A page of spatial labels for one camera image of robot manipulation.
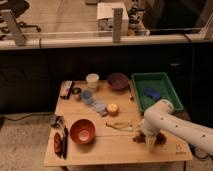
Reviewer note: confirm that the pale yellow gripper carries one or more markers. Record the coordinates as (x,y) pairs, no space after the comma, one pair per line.
(150,141)

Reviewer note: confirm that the dark red grape bunch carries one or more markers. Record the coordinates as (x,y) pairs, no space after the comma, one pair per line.
(160,138)

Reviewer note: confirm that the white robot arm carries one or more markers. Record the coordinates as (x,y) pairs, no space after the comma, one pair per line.
(159,116)

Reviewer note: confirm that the purple bowl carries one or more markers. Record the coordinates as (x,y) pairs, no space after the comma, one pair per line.
(117,81)

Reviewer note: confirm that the red bowl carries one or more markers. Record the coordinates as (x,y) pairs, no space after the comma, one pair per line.
(82,131)

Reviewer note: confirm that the metal spoon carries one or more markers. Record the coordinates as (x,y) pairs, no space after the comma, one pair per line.
(131,96)

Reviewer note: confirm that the yellow red apple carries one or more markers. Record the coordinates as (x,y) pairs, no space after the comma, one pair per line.
(112,109)

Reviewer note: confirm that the blue object in tray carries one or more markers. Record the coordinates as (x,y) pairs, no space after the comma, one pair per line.
(153,94)

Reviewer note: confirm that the green plastic tray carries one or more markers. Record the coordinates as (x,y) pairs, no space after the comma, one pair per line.
(158,81)

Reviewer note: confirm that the blue cup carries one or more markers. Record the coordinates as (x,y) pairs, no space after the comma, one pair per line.
(87,96)

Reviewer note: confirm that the white cup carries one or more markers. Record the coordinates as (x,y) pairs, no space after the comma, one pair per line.
(92,80)

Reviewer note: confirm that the black marker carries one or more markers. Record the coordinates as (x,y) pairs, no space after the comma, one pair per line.
(64,143)

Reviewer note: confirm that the small metal clip object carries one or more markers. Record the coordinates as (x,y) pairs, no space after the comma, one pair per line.
(57,121)

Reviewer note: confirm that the black white rectangular box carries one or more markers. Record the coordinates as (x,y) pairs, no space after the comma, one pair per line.
(66,89)

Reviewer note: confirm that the white cardboard box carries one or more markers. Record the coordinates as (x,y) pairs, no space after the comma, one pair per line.
(105,13)

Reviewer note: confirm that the office chair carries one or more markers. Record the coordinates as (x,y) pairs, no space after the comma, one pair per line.
(18,7)

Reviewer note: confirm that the red handled tool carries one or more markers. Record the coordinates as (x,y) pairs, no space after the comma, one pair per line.
(57,144)

